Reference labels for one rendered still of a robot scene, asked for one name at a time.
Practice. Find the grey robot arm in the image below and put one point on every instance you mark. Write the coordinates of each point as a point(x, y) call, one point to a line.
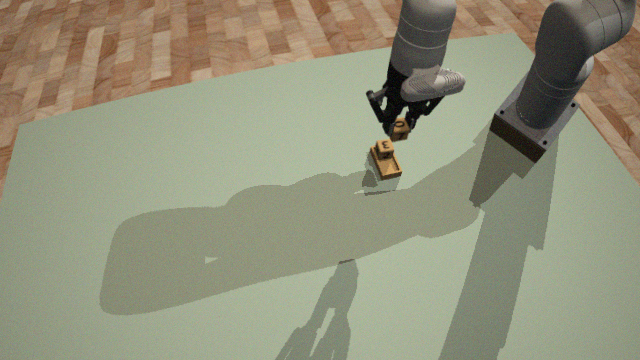
point(570, 32)

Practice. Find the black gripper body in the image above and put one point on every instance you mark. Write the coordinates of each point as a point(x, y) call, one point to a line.
point(394, 82)

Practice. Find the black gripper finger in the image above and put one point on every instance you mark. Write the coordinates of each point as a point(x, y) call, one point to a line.
point(419, 109)
point(389, 114)

